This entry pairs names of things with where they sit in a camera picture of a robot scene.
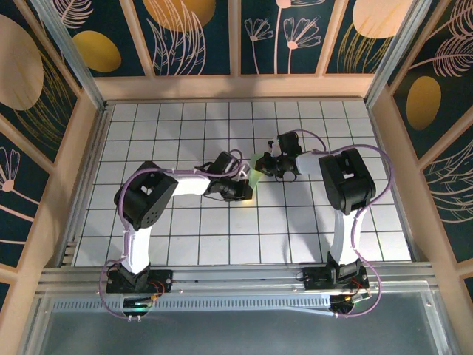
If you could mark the light green paper sheet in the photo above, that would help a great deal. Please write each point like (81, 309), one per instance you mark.
(255, 179)

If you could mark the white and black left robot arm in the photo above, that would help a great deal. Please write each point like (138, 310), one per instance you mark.
(138, 247)

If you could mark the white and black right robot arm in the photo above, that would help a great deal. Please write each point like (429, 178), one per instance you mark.
(343, 236)

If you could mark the translucent grey acrylic panel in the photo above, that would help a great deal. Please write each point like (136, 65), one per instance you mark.
(236, 333)

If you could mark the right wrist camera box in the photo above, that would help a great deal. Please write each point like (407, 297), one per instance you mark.
(289, 143)

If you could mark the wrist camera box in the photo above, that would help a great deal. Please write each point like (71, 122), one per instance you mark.
(289, 143)
(226, 162)

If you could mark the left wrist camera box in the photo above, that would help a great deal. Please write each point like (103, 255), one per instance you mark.
(226, 162)

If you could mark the aluminium mounting rail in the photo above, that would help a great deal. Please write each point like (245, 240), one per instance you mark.
(240, 275)

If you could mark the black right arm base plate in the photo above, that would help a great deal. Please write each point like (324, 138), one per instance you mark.
(314, 275)

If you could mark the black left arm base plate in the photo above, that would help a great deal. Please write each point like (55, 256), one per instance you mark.
(162, 277)

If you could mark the aluminium corner post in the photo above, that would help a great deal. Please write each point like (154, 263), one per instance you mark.
(75, 63)
(398, 48)

